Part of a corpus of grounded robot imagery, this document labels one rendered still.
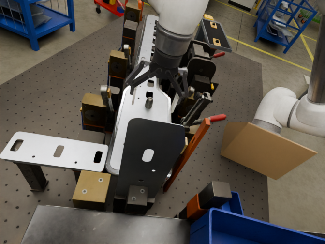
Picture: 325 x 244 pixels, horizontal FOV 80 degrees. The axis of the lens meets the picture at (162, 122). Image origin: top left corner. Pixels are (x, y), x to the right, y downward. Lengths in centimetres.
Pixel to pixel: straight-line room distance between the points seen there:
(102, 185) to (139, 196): 10
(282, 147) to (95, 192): 90
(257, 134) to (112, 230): 80
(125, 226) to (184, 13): 51
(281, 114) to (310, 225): 147
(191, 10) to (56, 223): 56
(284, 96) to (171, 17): 88
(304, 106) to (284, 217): 137
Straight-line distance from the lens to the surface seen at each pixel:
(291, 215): 234
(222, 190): 47
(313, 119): 113
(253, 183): 124
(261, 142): 112
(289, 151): 117
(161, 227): 58
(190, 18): 47
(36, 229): 58
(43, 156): 69
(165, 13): 47
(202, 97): 64
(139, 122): 33
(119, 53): 105
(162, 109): 85
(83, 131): 75
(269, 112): 119
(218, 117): 72
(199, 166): 111
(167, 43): 49
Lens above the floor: 158
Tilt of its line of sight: 46 degrees down
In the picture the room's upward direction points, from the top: 21 degrees clockwise
